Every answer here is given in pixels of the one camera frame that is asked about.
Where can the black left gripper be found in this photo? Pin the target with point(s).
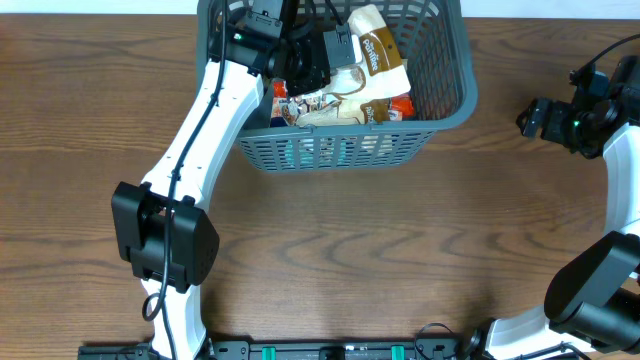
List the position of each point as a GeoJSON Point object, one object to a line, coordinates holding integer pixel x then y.
{"type": "Point", "coordinates": [312, 79]}

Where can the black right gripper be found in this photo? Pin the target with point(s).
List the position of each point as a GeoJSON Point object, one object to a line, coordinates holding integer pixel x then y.
{"type": "Point", "coordinates": [551, 127]}

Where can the spaghetti packet orange ends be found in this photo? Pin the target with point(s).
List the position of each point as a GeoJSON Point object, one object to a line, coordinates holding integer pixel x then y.
{"type": "Point", "coordinates": [402, 107]}

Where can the beige snack pouch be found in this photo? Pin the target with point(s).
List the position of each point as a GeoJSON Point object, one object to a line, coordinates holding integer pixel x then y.
{"type": "Point", "coordinates": [318, 111]}
{"type": "Point", "coordinates": [380, 74]}

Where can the teal snack packet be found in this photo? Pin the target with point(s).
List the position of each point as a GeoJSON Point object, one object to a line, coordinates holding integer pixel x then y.
{"type": "Point", "coordinates": [313, 154]}

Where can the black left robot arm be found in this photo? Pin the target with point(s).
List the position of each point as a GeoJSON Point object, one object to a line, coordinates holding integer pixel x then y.
{"type": "Point", "coordinates": [162, 225]}

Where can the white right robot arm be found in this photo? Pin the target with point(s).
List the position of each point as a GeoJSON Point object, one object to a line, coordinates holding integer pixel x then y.
{"type": "Point", "coordinates": [587, 308]}

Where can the grey plastic basket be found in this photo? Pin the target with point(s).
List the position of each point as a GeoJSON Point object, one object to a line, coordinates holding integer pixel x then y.
{"type": "Point", "coordinates": [432, 36]}

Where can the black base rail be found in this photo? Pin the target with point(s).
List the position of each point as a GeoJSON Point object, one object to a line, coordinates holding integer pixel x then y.
{"type": "Point", "coordinates": [425, 348]}

